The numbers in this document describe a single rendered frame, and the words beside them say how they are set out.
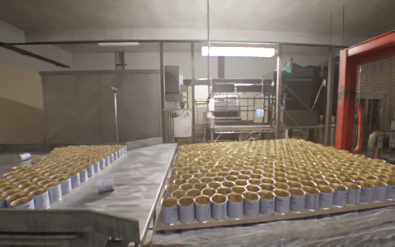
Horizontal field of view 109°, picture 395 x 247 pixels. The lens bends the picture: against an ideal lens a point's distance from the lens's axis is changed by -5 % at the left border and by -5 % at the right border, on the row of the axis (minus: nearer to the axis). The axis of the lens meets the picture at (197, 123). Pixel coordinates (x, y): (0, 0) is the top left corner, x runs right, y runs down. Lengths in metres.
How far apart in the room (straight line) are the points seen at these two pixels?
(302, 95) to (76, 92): 5.54
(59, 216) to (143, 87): 2.88
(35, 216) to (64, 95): 3.46
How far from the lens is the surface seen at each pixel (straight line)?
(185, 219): 0.71
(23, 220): 0.93
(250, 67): 9.85
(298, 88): 5.02
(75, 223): 0.81
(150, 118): 3.35
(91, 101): 3.84
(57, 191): 1.08
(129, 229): 0.67
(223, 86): 3.75
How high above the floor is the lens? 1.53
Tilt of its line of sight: 5 degrees down
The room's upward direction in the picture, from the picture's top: 1 degrees counter-clockwise
